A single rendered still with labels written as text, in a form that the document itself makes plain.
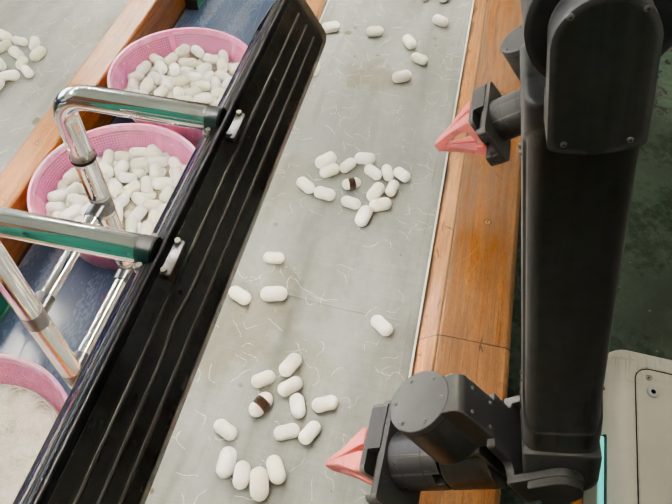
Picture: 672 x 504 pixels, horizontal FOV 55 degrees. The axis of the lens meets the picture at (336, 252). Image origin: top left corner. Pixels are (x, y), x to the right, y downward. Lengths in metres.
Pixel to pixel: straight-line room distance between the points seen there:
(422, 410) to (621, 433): 0.93
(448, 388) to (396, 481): 0.14
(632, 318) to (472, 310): 1.10
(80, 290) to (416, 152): 0.58
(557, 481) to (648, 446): 0.89
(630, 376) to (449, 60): 0.75
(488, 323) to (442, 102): 0.48
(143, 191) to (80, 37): 0.45
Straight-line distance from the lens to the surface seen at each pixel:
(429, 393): 0.54
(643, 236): 2.14
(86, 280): 1.06
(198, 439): 0.82
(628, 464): 1.41
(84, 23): 1.45
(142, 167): 1.11
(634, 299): 1.98
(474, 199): 1.00
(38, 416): 0.90
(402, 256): 0.95
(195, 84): 1.24
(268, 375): 0.82
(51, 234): 0.52
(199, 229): 0.52
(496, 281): 0.91
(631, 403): 1.46
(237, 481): 0.78
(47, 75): 1.34
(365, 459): 0.64
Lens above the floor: 1.49
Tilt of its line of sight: 53 degrees down
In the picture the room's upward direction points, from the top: 1 degrees clockwise
